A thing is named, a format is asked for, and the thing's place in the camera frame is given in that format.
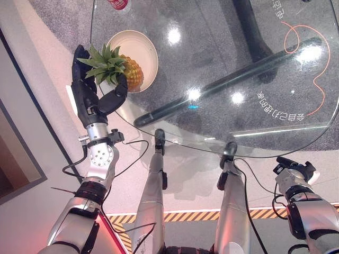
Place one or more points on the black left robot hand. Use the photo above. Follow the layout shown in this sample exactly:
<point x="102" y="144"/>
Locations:
<point x="84" y="93"/>

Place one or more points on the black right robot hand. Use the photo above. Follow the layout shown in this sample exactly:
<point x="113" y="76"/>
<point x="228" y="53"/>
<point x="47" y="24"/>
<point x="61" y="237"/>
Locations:
<point x="314" y="176"/>

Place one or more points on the toy pineapple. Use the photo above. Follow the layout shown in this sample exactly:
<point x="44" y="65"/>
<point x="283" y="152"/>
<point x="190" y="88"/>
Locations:
<point x="119" y="69"/>

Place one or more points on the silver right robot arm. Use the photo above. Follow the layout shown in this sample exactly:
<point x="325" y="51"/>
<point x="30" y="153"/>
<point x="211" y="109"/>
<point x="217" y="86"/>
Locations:
<point x="307" y="201"/>

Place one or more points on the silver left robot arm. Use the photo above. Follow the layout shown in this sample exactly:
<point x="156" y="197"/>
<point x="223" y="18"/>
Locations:
<point x="93" y="174"/>

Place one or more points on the cream round plate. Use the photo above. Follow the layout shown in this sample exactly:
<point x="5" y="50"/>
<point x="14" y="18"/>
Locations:
<point x="137" y="50"/>

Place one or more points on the silver right robot leg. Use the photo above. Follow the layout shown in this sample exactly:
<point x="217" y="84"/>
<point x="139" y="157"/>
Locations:
<point x="231" y="201"/>

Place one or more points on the silver robot leg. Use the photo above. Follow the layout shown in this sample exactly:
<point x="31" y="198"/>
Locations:
<point x="231" y="201"/>
<point x="153" y="190"/>

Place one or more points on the red and white can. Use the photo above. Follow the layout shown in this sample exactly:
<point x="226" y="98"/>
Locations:
<point x="119" y="4"/>

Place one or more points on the silver left robot leg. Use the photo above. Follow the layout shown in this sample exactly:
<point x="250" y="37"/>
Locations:
<point x="153" y="190"/>

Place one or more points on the round glass table top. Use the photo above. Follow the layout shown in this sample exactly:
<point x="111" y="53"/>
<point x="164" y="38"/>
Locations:
<point x="238" y="79"/>

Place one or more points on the black table base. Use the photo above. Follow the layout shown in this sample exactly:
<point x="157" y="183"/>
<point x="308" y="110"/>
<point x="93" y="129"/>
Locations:
<point x="249" y="63"/>

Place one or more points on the yellow black hazard tape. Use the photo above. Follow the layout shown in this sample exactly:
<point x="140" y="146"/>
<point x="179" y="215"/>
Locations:
<point x="185" y="216"/>

